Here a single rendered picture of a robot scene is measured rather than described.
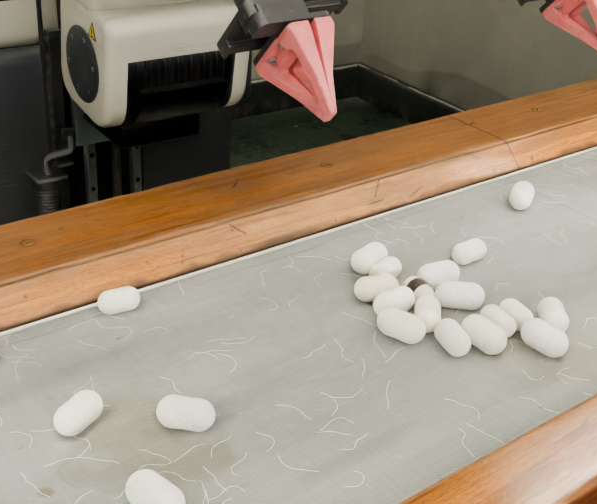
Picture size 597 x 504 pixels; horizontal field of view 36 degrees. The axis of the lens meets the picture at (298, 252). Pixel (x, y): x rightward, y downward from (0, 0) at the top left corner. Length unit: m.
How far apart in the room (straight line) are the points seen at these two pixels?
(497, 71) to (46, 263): 2.32
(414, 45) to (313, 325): 2.54
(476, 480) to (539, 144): 0.56
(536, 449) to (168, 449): 0.22
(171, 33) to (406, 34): 2.02
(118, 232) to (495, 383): 0.32
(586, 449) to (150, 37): 0.84
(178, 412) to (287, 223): 0.28
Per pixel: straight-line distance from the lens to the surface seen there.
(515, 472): 0.55
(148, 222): 0.78
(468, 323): 0.68
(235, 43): 0.79
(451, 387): 0.65
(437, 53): 3.11
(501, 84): 2.92
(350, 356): 0.66
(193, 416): 0.58
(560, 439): 0.58
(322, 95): 0.76
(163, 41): 1.25
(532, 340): 0.69
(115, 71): 1.24
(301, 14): 0.77
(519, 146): 1.02
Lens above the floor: 1.12
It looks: 29 degrees down
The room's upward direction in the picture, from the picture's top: 4 degrees clockwise
